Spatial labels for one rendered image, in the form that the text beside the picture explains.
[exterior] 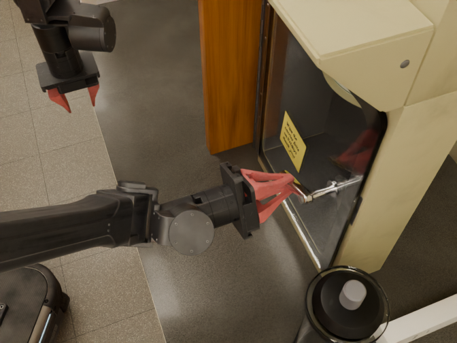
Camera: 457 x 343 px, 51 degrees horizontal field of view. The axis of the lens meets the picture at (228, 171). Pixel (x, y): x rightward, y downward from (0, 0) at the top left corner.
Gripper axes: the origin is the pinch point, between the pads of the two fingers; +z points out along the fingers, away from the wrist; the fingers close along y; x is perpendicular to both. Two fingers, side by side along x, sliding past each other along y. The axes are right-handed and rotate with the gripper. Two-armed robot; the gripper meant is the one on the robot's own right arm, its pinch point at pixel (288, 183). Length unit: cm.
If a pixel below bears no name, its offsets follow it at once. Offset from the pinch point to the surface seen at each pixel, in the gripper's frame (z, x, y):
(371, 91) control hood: 0.5, -21.3, 19.9
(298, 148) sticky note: 4.6, 5.1, 2.5
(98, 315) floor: -44, 91, -86
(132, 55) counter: -10, 69, 9
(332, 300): -2.9, -16.7, -8.2
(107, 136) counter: -23, 47, -2
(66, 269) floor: -52, 112, -75
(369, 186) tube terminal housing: 5.6, -12.7, 3.7
